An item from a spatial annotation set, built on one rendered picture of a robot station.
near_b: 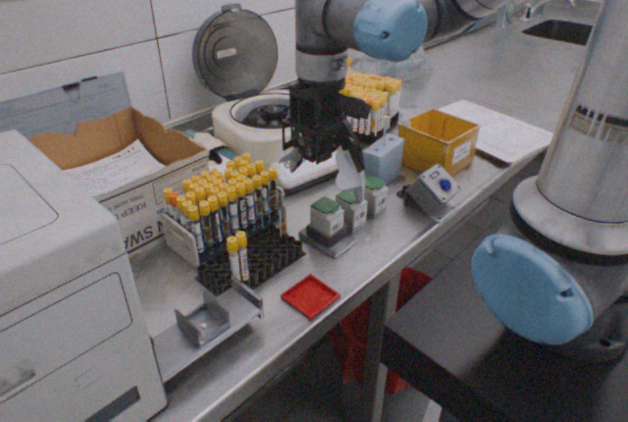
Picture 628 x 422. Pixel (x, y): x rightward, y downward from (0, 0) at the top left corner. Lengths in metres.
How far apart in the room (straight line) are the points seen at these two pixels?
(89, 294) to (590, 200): 0.45
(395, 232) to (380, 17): 0.48
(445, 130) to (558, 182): 0.76
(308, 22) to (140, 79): 0.61
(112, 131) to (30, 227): 0.64
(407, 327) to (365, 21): 0.38
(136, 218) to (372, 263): 0.41
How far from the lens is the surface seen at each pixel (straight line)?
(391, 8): 0.57
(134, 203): 0.86
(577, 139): 0.44
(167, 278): 0.85
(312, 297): 0.78
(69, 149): 1.09
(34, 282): 0.48
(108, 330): 0.55
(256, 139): 1.00
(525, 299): 0.50
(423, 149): 1.09
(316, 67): 0.68
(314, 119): 0.70
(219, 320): 0.71
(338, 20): 0.61
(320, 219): 0.84
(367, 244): 0.89
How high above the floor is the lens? 1.44
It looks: 32 degrees down
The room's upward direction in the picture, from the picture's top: straight up
